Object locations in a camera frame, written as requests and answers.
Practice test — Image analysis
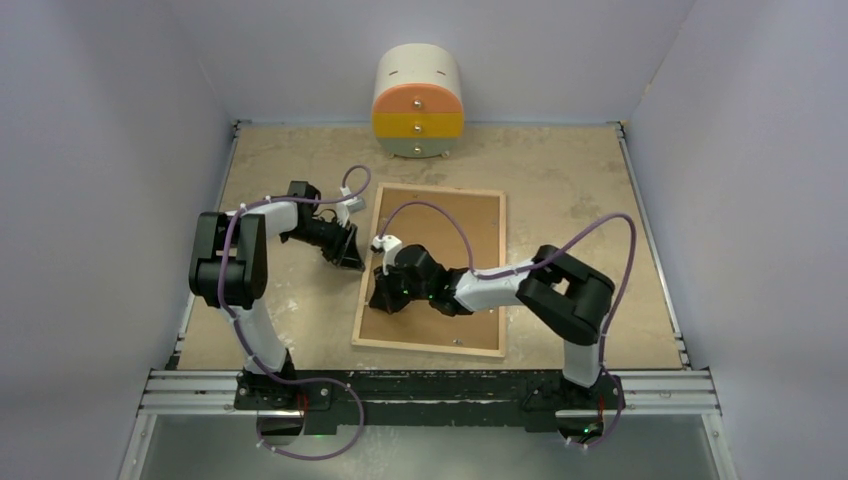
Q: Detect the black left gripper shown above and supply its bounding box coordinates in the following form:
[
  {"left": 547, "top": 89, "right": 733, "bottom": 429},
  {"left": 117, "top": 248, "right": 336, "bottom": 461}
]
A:
[{"left": 281, "top": 215, "right": 365, "bottom": 271}]

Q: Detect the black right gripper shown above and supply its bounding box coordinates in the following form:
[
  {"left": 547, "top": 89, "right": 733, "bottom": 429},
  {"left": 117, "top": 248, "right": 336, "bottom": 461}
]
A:
[{"left": 371, "top": 259, "right": 433, "bottom": 313}]

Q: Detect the wooden picture frame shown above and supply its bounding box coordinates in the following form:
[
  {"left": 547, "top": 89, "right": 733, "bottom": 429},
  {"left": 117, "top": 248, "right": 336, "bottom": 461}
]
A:
[{"left": 351, "top": 182, "right": 509, "bottom": 360}]

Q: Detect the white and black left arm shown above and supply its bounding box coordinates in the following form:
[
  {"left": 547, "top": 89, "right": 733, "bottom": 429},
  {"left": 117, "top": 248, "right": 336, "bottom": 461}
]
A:
[{"left": 188, "top": 181, "right": 365, "bottom": 409}]

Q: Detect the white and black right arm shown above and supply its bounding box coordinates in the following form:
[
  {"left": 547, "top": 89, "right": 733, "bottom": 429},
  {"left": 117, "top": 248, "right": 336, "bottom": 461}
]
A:
[{"left": 368, "top": 236, "right": 620, "bottom": 407}]

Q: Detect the small colourful drawer cabinet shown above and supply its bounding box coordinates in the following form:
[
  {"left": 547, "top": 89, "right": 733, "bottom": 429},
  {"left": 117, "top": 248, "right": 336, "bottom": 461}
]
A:
[{"left": 371, "top": 43, "right": 465, "bottom": 158}]

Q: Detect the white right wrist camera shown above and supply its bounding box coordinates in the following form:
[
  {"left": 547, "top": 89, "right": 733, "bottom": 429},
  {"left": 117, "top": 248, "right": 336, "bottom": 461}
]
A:
[{"left": 370, "top": 234, "right": 403, "bottom": 275}]

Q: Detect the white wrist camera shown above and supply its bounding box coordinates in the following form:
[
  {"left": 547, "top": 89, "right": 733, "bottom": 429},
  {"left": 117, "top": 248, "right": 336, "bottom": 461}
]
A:
[
  {"left": 334, "top": 186, "right": 366, "bottom": 227},
  {"left": 370, "top": 234, "right": 403, "bottom": 275}
]

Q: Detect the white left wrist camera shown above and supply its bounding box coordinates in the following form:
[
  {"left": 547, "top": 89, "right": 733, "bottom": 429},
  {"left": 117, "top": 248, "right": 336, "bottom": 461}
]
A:
[{"left": 334, "top": 186, "right": 366, "bottom": 227}]

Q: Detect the black and aluminium base rail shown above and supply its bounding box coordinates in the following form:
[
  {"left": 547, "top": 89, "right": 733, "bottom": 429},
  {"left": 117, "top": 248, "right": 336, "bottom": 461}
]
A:
[{"left": 140, "top": 370, "right": 720, "bottom": 443}]

